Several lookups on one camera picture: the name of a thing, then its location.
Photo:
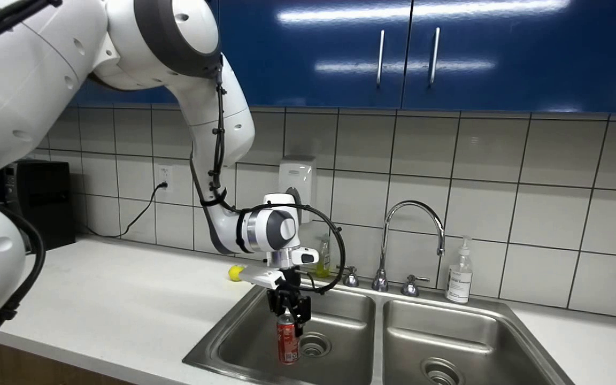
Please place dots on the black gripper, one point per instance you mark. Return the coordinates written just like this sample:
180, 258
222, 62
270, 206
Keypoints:
290, 292

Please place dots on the red soda can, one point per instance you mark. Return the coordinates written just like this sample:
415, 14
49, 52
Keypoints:
288, 338

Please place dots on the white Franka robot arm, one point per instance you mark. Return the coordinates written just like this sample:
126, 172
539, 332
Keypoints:
30, 77

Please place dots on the stainless steel double sink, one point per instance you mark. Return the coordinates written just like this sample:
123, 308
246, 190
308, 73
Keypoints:
395, 334

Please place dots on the green dish soap bottle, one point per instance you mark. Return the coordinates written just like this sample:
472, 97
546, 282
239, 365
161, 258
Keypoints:
323, 268

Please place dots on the yellow lemon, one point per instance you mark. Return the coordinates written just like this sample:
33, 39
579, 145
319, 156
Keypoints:
234, 272

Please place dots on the chrome faucet knob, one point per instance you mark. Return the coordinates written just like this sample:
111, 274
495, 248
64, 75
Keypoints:
411, 287
351, 277

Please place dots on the chrome gooseneck faucet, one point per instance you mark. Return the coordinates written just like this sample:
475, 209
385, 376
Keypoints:
383, 248

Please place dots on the clear pump soap bottle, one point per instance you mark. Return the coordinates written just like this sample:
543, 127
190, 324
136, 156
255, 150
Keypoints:
458, 281

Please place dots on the wooden base cabinet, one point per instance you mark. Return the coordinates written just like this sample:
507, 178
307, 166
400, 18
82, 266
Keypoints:
38, 371

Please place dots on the black countertop appliance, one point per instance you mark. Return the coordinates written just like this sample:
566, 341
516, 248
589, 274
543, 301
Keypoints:
48, 203

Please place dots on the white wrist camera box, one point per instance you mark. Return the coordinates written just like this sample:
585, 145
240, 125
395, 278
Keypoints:
261, 277

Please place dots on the white wall soap dispenser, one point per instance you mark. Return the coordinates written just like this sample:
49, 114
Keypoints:
295, 173

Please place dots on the white wall outlet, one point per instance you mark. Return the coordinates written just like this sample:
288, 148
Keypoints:
163, 173

